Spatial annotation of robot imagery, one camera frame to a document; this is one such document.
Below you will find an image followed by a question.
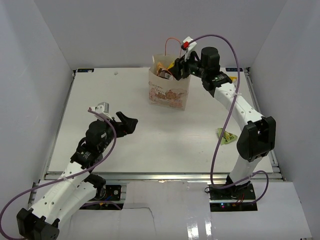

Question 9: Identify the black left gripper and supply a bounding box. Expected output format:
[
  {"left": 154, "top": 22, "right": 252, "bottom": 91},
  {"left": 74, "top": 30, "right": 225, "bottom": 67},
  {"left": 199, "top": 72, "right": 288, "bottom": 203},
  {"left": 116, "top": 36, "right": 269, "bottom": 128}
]
[{"left": 98, "top": 111, "right": 138, "bottom": 152}]

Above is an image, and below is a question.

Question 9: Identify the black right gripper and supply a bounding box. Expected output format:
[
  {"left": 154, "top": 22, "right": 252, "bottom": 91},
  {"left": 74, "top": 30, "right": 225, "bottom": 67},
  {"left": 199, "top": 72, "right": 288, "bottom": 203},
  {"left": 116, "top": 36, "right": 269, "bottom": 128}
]
[{"left": 168, "top": 49, "right": 208, "bottom": 81}]

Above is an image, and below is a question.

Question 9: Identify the large brown paper snack bag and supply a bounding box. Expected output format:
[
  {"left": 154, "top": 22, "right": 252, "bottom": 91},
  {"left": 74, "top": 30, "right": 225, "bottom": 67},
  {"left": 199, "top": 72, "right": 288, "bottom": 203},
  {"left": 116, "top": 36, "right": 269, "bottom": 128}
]
[{"left": 156, "top": 62, "right": 166, "bottom": 76}]

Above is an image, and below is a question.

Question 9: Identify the green triangular snack packet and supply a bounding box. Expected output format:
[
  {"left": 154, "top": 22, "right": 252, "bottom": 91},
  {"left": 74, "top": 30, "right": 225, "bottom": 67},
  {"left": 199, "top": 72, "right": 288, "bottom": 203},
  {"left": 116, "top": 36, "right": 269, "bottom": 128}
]
[{"left": 217, "top": 128, "right": 238, "bottom": 145}]

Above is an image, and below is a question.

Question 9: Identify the brown chocolate bar wrapper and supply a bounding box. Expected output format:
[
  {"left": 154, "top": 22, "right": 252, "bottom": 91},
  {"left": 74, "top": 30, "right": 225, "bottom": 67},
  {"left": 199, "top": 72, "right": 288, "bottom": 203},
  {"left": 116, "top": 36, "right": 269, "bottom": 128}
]
[{"left": 157, "top": 70, "right": 173, "bottom": 80}]

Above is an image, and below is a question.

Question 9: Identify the yellow snack packet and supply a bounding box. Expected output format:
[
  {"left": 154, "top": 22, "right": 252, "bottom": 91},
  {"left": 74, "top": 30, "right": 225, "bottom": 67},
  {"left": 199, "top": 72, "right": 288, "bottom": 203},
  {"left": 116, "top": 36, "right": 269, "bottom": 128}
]
[{"left": 229, "top": 76, "right": 238, "bottom": 85}]

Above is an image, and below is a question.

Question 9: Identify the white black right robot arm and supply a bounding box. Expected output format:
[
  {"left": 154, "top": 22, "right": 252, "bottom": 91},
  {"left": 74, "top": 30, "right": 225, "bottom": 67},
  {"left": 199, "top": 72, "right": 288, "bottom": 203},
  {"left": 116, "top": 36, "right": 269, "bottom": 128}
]
[{"left": 168, "top": 46, "right": 276, "bottom": 200}]

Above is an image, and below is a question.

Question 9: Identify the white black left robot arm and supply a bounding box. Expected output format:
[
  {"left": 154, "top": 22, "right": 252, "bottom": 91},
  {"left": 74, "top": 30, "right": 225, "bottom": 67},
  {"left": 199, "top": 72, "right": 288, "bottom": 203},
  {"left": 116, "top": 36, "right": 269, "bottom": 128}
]
[{"left": 16, "top": 109, "right": 138, "bottom": 240}]

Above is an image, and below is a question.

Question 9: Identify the cream bear paper bag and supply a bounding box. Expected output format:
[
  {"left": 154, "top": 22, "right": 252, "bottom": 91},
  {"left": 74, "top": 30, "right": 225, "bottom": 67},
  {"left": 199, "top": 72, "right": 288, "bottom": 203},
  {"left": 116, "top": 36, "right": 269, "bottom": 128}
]
[{"left": 148, "top": 44, "right": 191, "bottom": 111}]

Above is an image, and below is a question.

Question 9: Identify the blue logo sticker right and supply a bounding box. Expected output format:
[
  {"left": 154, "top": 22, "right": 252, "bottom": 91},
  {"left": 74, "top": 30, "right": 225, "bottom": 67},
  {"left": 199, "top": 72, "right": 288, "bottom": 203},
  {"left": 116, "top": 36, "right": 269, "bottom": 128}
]
[{"left": 225, "top": 67, "right": 243, "bottom": 72}]

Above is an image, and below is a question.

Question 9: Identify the blue logo sticker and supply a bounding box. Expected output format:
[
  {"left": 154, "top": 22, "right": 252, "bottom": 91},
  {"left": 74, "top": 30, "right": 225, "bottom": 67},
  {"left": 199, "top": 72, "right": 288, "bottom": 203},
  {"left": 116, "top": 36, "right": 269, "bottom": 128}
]
[
  {"left": 225, "top": 67, "right": 243, "bottom": 72},
  {"left": 76, "top": 68, "right": 95, "bottom": 73}
]

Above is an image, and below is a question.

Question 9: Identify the blue logo sticker left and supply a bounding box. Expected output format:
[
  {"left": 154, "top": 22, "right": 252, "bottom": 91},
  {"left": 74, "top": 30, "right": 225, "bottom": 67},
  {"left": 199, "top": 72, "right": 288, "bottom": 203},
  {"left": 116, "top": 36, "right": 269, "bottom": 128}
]
[{"left": 76, "top": 68, "right": 95, "bottom": 73}]

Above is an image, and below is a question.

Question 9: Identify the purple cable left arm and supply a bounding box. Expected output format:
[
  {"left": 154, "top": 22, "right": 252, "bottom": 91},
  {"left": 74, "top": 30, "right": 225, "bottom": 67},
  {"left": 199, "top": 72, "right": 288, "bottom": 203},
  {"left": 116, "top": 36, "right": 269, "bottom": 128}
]
[{"left": 0, "top": 107, "right": 124, "bottom": 240}]

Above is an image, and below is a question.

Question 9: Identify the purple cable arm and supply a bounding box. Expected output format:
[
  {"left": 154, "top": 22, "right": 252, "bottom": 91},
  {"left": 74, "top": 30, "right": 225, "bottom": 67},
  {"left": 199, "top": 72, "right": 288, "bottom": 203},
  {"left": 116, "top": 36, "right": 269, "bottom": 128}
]
[
  {"left": 192, "top": 33, "right": 270, "bottom": 207},
  {"left": 0, "top": 107, "right": 124, "bottom": 240}
]

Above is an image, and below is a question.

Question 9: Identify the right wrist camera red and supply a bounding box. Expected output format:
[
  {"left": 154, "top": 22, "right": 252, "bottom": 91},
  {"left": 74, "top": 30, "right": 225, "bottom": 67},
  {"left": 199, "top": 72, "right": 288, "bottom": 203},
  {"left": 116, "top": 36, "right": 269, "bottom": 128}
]
[{"left": 181, "top": 36, "right": 197, "bottom": 62}]

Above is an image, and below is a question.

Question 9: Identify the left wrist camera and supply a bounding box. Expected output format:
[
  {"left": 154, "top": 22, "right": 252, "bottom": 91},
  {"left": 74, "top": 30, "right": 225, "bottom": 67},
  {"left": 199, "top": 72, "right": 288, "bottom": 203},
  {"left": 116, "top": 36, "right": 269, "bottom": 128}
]
[{"left": 88, "top": 102, "right": 112, "bottom": 121}]

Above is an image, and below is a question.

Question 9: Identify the aluminium frame rail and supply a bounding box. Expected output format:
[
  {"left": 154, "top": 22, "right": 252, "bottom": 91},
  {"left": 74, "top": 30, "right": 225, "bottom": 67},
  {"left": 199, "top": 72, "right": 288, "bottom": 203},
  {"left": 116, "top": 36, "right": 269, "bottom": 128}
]
[{"left": 44, "top": 172, "right": 283, "bottom": 184}]

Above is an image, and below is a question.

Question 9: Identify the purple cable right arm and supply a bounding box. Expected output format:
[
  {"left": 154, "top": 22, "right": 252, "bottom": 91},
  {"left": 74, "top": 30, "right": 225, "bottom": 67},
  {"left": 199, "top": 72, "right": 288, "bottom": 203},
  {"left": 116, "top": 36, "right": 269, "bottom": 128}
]
[{"left": 192, "top": 33, "right": 270, "bottom": 207}]

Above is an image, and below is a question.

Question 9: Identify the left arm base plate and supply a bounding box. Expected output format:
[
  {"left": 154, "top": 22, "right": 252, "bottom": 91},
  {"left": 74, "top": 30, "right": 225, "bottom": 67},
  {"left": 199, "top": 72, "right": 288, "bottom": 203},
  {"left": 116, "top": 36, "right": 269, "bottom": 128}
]
[{"left": 101, "top": 185, "right": 122, "bottom": 201}]

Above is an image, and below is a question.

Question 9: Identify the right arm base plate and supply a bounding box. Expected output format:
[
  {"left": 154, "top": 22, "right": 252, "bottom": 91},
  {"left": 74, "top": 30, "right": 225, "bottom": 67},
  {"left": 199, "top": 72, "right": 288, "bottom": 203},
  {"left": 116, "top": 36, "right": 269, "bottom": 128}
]
[{"left": 205, "top": 183, "right": 256, "bottom": 201}]

